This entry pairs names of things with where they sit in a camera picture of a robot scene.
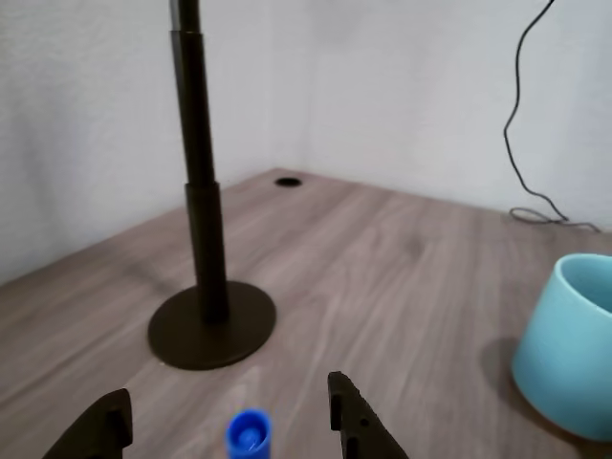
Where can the black round base camera stand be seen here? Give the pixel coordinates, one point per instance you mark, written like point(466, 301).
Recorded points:
point(205, 239)

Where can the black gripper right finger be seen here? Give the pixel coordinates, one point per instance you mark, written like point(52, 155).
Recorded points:
point(358, 425)

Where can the light blue ceramic mug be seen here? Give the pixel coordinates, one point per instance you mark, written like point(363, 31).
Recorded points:
point(559, 363)

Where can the black table grommet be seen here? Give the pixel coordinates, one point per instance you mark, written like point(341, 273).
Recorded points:
point(287, 181)

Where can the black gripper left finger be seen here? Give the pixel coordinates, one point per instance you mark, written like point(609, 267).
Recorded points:
point(95, 430)

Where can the blue capped marker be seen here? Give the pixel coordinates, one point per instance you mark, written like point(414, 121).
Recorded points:
point(248, 440)

